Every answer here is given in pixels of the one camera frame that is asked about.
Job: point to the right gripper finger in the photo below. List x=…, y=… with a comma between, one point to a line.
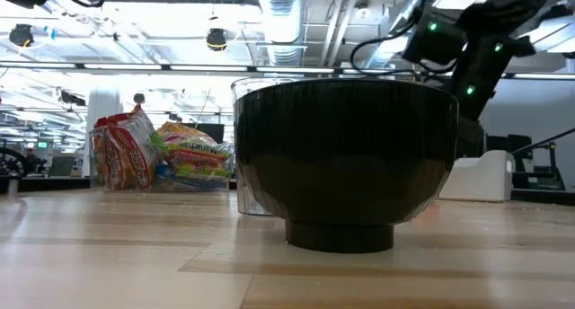
x=469, y=138

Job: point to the lime chili shrimp ramen packet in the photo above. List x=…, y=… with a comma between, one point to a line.
x=193, y=152

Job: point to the blue ramen packet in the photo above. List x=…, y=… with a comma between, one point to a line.
x=188, y=182

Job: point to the red yellow ramen packet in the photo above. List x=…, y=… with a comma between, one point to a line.
x=126, y=156

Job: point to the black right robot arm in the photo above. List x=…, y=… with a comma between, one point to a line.
x=507, y=8

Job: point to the white plastic bin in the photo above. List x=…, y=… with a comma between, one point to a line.
x=478, y=176

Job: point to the black desk equipment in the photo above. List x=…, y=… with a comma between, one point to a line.
x=525, y=149

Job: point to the red and black bowl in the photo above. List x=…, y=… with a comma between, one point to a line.
x=346, y=165

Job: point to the clear bin with bottom sticker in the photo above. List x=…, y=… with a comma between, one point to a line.
x=242, y=201

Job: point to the black computer monitor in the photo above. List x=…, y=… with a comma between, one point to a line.
x=213, y=131

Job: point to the black ceiling spotlight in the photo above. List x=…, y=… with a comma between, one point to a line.
x=21, y=35
x=216, y=39
x=139, y=98

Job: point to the LED light strip bar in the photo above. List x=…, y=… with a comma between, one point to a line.
x=206, y=68

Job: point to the clear plastic bin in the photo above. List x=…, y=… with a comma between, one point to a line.
x=96, y=174

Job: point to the small green lit sign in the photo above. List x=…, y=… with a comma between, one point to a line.
x=42, y=144

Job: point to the black round wheel object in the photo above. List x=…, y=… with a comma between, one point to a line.
x=11, y=163

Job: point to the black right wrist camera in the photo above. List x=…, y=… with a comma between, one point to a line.
x=433, y=41

